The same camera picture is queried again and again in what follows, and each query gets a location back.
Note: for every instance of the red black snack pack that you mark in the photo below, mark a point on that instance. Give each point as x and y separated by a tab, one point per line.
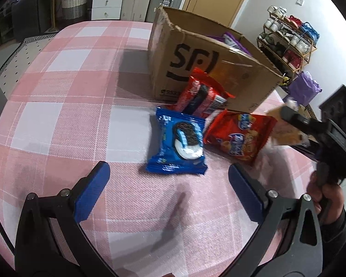
202	95

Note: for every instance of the person's right hand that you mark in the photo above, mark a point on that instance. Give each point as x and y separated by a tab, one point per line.
328	199

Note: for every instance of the dotted white rug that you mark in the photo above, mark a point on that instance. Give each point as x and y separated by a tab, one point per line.
29	48

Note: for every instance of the brown cardboard SF box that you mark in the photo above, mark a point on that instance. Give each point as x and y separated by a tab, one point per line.
179	42

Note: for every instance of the woven laundry basket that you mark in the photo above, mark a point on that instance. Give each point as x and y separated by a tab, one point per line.
73	9

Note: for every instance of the clear biscuit packet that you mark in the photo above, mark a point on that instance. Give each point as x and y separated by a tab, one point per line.
284	134

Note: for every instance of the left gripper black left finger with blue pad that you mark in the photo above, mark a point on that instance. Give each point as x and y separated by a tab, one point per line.
50	240

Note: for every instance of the wooden shoe rack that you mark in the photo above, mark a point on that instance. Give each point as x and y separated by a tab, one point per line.
288	41

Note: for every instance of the red chip bag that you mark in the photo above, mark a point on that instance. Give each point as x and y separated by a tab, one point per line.
240	135

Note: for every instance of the blue oreo cookie pack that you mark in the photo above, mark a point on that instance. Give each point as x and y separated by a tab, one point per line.
181	148

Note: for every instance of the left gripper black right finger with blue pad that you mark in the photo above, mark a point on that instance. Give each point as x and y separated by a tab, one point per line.
300	250

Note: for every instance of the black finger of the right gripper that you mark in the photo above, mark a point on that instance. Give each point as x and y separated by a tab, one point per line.
311	127

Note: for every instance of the dark refrigerator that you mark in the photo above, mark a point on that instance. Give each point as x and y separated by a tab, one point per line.
20	19

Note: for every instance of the pink checked tablecloth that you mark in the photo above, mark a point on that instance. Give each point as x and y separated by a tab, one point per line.
87	98

